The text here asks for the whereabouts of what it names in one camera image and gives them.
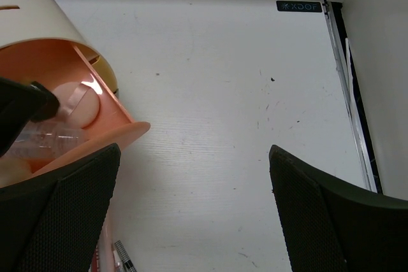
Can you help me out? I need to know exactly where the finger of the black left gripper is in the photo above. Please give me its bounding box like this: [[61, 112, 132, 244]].
[[1, 78, 60, 155]]

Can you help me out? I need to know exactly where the grey patterned eyeliner pencil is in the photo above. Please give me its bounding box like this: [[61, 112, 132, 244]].
[[113, 240, 137, 272]]

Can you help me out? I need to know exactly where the orange plastic drawer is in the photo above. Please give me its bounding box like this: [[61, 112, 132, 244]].
[[1, 39, 150, 187]]

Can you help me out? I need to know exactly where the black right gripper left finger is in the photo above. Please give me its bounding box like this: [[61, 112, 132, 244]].
[[1, 143, 121, 271]]

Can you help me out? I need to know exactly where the round pink powder puff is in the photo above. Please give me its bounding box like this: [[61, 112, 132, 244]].
[[52, 82, 100, 129]]

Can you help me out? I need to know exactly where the beige makeup sponge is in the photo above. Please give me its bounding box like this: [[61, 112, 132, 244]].
[[1, 157, 31, 188]]

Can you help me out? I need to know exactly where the dark logo sticker right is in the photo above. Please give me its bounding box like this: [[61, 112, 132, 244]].
[[276, 1, 323, 13]]

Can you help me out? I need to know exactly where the cream cylindrical organizer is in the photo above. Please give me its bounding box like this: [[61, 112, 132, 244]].
[[0, 0, 103, 59]]

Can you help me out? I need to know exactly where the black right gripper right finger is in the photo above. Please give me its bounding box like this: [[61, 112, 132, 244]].
[[269, 145, 407, 271]]

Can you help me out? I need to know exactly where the yellow lower drawer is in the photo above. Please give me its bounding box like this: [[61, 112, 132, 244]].
[[89, 55, 119, 94]]

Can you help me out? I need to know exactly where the clear plastic tube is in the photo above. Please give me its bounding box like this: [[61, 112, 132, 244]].
[[6, 121, 87, 160]]

